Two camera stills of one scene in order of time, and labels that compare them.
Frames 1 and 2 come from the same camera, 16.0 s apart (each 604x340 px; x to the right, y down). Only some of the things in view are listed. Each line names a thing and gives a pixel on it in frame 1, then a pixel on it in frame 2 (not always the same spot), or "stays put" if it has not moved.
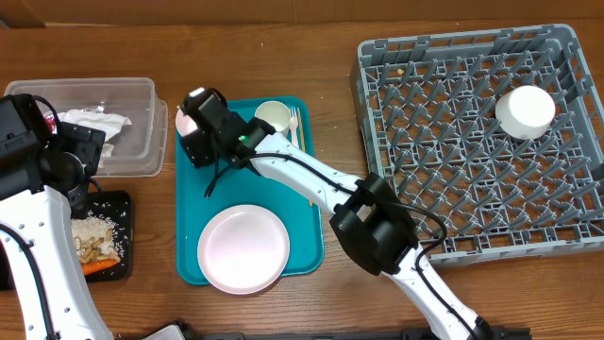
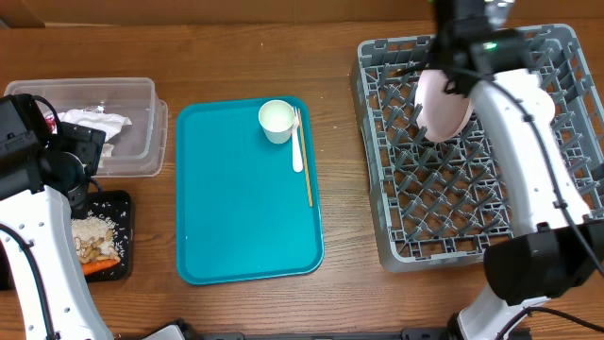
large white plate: [243, 249] to [441, 114]
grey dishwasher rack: [427, 106] stays put
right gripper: [203, 142] to [442, 62]
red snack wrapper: [51, 124] stays put
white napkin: [95, 118] stays put
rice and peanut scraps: [94, 238] stays put
